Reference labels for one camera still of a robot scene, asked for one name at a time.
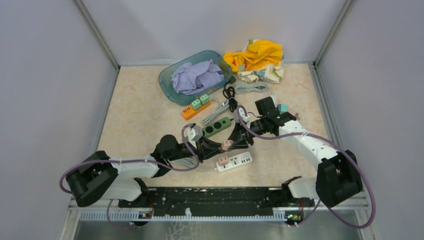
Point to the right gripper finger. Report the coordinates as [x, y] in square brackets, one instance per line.
[238, 134]
[243, 143]

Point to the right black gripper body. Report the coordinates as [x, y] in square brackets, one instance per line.
[258, 126]

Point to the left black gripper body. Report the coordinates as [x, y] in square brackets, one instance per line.
[199, 151]

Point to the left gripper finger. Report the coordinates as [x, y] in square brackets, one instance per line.
[212, 152]
[210, 145]

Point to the green power strip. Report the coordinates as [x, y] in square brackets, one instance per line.
[216, 127]

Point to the teal charger plug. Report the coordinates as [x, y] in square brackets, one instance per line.
[283, 108]

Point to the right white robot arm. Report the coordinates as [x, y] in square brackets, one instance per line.
[336, 178]

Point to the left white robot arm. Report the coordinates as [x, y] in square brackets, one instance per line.
[100, 177]

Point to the green charger plug left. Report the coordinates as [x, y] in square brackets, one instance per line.
[196, 104]

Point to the green charger plug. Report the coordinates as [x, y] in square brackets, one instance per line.
[204, 99]
[196, 104]

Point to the green charger plug right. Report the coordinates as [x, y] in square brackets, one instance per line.
[204, 99]

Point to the orange power strip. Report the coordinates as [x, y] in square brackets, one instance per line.
[188, 112]

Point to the cream dinosaur print cloth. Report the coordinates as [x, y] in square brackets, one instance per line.
[269, 73]

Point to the teal plastic basin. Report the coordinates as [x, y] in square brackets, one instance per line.
[165, 77]

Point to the purple cloth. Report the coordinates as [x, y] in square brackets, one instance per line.
[190, 79]

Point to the yellow cloth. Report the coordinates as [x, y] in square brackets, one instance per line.
[257, 54]

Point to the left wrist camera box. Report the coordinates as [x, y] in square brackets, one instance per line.
[194, 134]

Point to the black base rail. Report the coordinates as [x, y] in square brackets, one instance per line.
[217, 202]

